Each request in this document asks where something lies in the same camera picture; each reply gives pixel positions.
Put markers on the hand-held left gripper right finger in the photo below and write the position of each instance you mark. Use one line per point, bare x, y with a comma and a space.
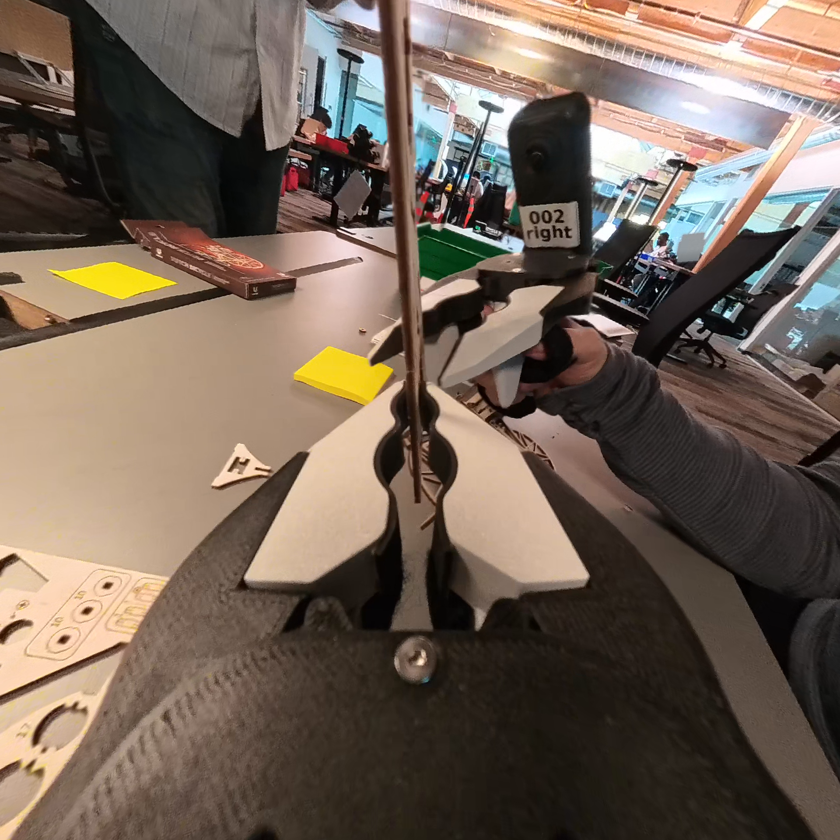
512, 518

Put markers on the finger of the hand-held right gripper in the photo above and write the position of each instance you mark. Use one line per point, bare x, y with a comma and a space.
499, 341
449, 298

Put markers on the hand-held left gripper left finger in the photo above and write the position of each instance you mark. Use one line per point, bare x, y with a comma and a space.
321, 518

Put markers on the thin plywood parts sheet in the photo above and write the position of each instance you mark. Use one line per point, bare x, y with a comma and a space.
401, 197

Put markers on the person's right forearm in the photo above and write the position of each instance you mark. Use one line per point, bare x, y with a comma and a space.
709, 472

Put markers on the wooden bicycle model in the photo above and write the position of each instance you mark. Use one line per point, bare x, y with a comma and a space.
518, 446

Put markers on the numbered plywood parts sheet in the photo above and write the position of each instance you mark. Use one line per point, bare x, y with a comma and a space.
39, 663

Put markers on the person's right hand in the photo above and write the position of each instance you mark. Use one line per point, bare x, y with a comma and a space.
590, 361

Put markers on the green plastic bin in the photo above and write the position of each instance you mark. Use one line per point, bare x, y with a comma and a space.
453, 253

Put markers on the triangular wooden piece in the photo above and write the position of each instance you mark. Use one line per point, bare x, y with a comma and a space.
220, 479

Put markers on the yellow sticky note pad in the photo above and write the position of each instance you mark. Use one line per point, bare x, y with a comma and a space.
341, 374

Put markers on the brown product box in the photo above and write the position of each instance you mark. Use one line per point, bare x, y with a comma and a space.
210, 256

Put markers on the flat yellow paper note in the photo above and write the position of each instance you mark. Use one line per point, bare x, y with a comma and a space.
111, 279

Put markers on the person's leg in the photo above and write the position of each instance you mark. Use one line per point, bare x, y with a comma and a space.
817, 689

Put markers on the brown cardboard piece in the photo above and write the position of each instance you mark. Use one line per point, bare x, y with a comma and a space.
26, 315

